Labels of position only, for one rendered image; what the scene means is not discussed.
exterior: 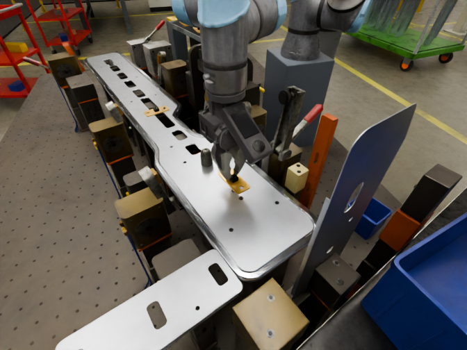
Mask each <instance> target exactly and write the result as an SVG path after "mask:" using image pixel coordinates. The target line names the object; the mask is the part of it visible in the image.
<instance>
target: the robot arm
mask: <svg viewBox="0 0 467 350"><path fill-rule="evenodd" d="M171 2H172V9H173V12H174V15H175V16H176V18H177V19H178V20H179V21H180V22H181V23H184V24H186V25H189V26H193V27H195V28H199V29H200V38H201V46H202V60H203V66H204V75H203V79H204V82H203V84H204V90H206V96H207V98H208V107H209V108H207V106H206V107H205V111H202V112H199V124H200V131H201V135H203V136H204V137H205V138H206V140H208V141H209V142H210V143H211V144H212V143H213V146H212V148H211V157H212V159H213V161H214V163H215V164H216V165H217V166H218V169H219V171H220V173H221V175H223V176H224V178H226V179H227V180H229V179H230V178H231V177H232V174H231V167H230V162H231V159H232V157H233V159H234V162H235V167H234V169H233V173H234V174H235V175H236V176H237V175H238V174H239V172H240V171H241V169H242V168H243V165H244V164H245V161H246V159H247V161H248V163H249V164H254V163H256V162H258V161H260V160H262V159H264V158H265V157H267V156H269V155H270V154H271V153H272V148H271V147H270V145H269V144H268V142H267V140H266V139H265V137H264V136H263V134H262V132H261V131H260V129H259V128H258V126H257V125H256V123H255V121H254V120H253V118H252V116H251V115H250V113H249V112H248V110H247V109H246V107H245V105H244V104H243V102H242V101H240V100H242V99H243V98H244V97H245V88H246V86H247V48H248V44H251V43H253V42H255V41H257V40H259V39H261V38H263V37H266V36H269V35H271V34H272V33H274V31H276V30H277V29H278V28H280V27H281V25H282V24H283V22H284V20H285V18H286V13H287V5H286V0H171ZM371 4H372V0H292V1H291V7H290V18H289V24H288V32H287V35H286V38H285V40H284V43H283V44H282V46H281V56H283V57H284V58H287V59H289V60H296V61H310V60H315V59H317V58H318V57H319V54H320V43H319V31H320V28H324V29H329V30H333V31H342V32H346V33H357V32H358V31H359V30H360V29H361V27H362V25H363V23H364V21H365V19H366V16H367V14H368V11H369V10H370V7H371ZM237 101H239V102H238V103H237ZM207 112H209V113H207ZM202 129H203V130H202Z"/></svg>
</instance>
